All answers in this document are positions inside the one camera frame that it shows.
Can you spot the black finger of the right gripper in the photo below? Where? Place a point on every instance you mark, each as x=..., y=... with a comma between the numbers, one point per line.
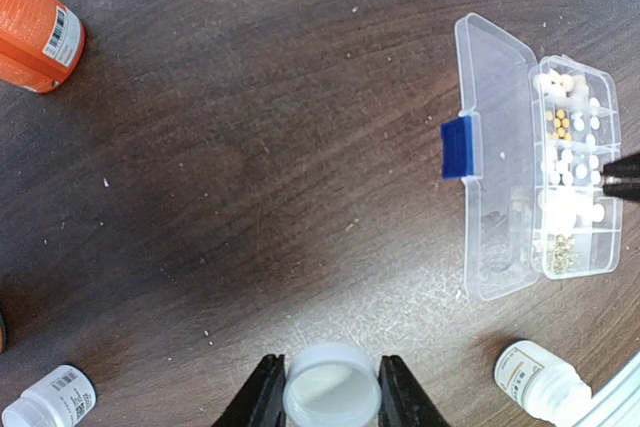
x=621, y=178

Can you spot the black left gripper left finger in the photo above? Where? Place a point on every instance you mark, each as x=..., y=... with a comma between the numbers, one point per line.
x=259, y=402

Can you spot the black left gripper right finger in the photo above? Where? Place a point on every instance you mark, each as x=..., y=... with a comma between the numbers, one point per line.
x=404, y=402

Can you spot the clear plastic pill organizer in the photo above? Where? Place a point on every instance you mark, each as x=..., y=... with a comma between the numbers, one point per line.
x=491, y=148

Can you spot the small white pill bottle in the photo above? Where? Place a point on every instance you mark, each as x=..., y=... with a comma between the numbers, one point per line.
x=60, y=399

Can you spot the orange pill bottle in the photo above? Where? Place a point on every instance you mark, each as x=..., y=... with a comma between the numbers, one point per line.
x=42, y=42

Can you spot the white pills in organizer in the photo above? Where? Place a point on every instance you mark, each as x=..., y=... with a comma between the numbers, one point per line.
x=576, y=226

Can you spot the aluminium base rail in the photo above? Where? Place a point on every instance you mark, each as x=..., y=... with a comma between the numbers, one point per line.
x=618, y=403

